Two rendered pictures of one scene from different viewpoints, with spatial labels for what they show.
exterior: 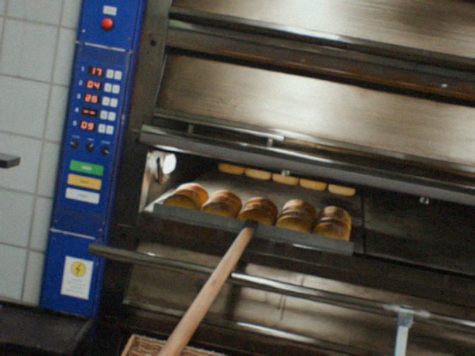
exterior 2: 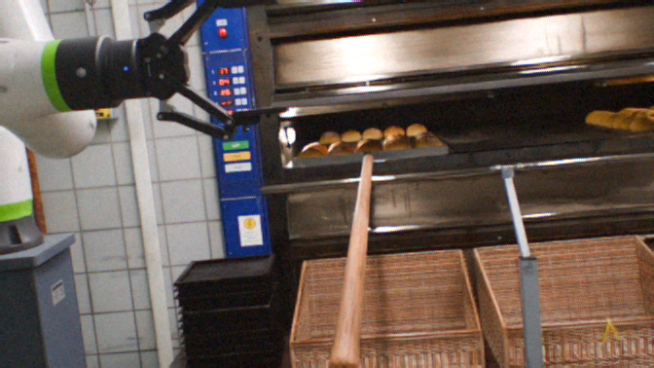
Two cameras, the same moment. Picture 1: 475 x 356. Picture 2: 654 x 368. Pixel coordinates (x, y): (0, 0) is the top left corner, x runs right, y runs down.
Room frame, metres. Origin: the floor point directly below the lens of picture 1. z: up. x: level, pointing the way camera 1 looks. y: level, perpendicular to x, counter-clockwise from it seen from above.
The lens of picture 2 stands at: (-0.17, 0.18, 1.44)
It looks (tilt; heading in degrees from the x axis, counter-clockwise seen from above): 7 degrees down; 358
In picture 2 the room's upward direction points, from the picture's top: 6 degrees counter-clockwise
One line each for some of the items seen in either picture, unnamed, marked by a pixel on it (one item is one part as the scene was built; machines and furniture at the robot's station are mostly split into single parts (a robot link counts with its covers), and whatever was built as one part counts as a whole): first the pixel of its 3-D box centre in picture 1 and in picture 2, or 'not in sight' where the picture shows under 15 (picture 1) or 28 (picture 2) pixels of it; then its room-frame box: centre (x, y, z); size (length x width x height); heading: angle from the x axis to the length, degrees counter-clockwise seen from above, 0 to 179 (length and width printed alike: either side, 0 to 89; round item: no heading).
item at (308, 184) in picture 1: (313, 180); (393, 131); (3.20, -0.29, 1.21); 0.10 x 0.07 x 0.06; 79
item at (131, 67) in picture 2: not in sight; (151, 67); (0.75, 0.35, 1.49); 0.09 x 0.07 x 0.08; 83
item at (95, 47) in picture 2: not in sight; (96, 73); (0.76, 0.43, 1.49); 0.12 x 0.06 x 0.09; 173
